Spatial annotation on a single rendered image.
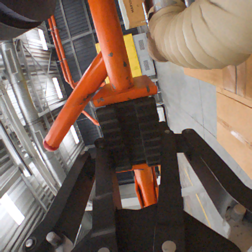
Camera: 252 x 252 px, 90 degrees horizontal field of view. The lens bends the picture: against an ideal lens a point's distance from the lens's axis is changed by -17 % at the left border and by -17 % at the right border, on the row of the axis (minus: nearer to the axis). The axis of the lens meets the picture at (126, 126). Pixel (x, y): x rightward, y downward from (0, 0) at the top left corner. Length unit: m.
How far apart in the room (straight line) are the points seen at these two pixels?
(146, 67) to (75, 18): 6.60
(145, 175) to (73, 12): 12.02
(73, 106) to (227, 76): 0.19
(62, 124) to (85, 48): 11.00
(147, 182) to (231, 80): 0.16
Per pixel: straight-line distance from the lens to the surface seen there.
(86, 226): 8.62
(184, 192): 3.22
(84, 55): 11.12
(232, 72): 0.21
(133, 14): 1.93
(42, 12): 0.23
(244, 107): 0.90
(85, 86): 0.16
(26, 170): 2.82
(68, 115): 0.18
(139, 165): 0.16
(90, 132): 11.93
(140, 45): 7.49
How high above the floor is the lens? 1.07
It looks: 8 degrees up
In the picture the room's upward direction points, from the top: 103 degrees counter-clockwise
